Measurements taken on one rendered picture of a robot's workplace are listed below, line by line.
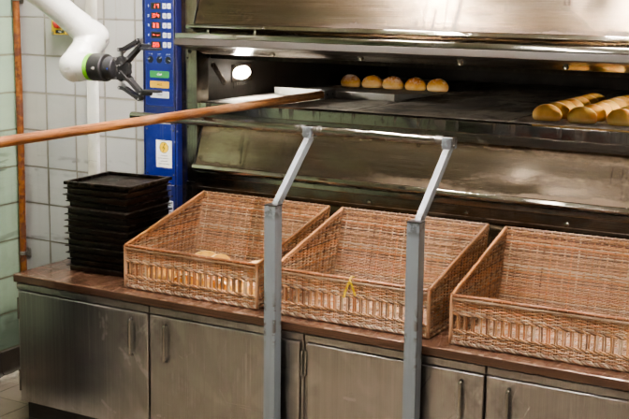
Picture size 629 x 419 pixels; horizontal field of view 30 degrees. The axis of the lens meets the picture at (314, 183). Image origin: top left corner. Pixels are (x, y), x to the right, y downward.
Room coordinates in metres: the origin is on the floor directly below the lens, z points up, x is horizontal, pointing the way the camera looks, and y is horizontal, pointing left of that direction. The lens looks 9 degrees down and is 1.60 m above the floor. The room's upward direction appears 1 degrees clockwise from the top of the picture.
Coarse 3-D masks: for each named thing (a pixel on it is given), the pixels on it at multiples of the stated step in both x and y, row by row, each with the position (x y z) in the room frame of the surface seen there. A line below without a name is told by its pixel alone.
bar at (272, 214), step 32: (256, 128) 3.80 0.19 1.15; (288, 128) 3.74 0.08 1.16; (320, 128) 3.68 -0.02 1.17; (352, 128) 3.64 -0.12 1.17; (448, 160) 3.45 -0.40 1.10; (416, 224) 3.26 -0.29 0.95; (416, 256) 3.26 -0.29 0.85; (416, 288) 3.26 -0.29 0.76; (416, 320) 3.26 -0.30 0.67; (416, 352) 3.26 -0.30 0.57; (416, 384) 3.26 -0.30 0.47; (416, 416) 3.27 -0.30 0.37
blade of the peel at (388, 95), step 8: (280, 88) 4.76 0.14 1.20; (288, 88) 4.74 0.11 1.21; (296, 88) 4.73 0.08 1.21; (304, 88) 4.98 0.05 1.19; (312, 88) 5.01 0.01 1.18; (320, 88) 5.01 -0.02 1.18; (328, 88) 5.02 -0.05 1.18; (336, 88) 5.02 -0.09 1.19; (336, 96) 4.63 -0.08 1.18; (344, 96) 4.61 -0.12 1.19; (352, 96) 4.59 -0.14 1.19; (360, 96) 4.57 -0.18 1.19; (368, 96) 4.56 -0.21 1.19; (376, 96) 4.54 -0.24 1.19; (384, 96) 4.52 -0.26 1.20; (392, 96) 4.50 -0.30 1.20; (400, 96) 4.54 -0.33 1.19; (408, 96) 4.60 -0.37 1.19; (416, 96) 4.66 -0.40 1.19
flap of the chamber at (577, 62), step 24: (192, 48) 4.28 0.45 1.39; (216, 48) 4.20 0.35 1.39; (240, 48) 4.12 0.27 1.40; (264, 48) 4.05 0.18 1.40; (288, 48) 4.00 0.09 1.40; (312, 48) 3.96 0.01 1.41; (336, 48) 3.91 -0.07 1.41; (360, 48) 3.87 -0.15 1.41; (384, 48) 3.83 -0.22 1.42; (408, 48) 3.78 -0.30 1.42; (432, 48) 3.74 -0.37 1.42; (624, 72) 3.61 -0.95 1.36
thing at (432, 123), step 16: (240, 112) 4.28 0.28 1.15; (256, 112) 4.24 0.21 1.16; (272, 112) 4.21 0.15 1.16; (288, 112) 4.18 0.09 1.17; (304, 112) 4.14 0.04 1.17; (320, 112) 4.11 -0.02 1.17; (336, 112) 4.08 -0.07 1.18; (352, 112) 4.07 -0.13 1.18; (368, 112) 4.07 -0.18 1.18; (416, 128) 3.93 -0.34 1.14; (432, 128) 3.90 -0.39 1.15; (448, 128) 3.87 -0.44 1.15; (464, 128) 3.84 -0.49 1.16; (480, 128) 3.81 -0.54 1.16; (496, 128) 3.78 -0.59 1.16; (512, 128) 3.76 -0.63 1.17; (528, 128) 3.73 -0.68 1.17; (544, 128) 3.70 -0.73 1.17; (560, 128) 3.68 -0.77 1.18; (576, 128) 3.66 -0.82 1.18; (592, 128) 3.67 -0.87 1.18; (624, 144) 3.57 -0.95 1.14
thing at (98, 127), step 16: (288, 96) 4.34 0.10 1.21; (304, 96) 4.43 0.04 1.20; (320, 96) 4.53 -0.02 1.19; (176, 112) 3.77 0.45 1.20; (192, 112) 3.83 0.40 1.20; (208, 112) 3.90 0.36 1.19; (224, 112) 3.99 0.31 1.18; (64, 128) 3.32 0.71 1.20; (80, 128) 3.37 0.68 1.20; (96, 128) 3.43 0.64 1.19; (112, 128) 3.49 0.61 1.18; (0, 144) 3.10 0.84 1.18; (16, 144) 3.16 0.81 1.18
